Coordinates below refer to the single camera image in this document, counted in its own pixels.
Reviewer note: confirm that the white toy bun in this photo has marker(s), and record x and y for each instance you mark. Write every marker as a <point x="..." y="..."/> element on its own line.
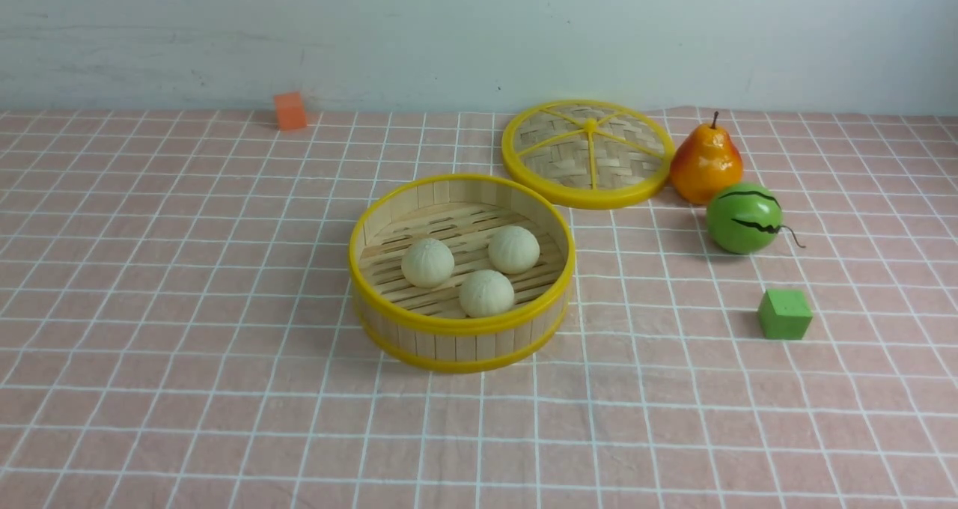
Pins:
<point x="513" y="250"/>
<point x="486" y="293"/>
<point x="427" y="263"/>

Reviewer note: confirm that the bamboo steamer tray yellow rim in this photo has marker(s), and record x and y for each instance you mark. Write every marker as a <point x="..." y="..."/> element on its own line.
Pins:
<point x="428" y="328"/>

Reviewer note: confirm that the woven bamboo steamer lid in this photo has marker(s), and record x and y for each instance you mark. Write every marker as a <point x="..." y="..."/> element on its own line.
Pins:
<point x="586" y="154"/>

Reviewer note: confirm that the orange foam cube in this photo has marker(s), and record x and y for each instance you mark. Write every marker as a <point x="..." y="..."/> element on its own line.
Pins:
<point x="290" y="111"/>

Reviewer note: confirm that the orange toy pear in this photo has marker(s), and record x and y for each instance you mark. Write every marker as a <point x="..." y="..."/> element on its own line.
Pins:
<point x="706" y="163"/>

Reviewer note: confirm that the green toy watermelon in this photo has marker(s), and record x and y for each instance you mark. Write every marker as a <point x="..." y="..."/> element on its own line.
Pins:
<point x="745" y="218"/>

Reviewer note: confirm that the pink checkered tablecloth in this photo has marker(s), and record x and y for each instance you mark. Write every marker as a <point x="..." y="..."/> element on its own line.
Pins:
<point x="177" y="329"/>

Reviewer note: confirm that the green foam cube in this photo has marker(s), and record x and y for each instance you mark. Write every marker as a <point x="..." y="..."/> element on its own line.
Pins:
<point x="784" y="315"/>

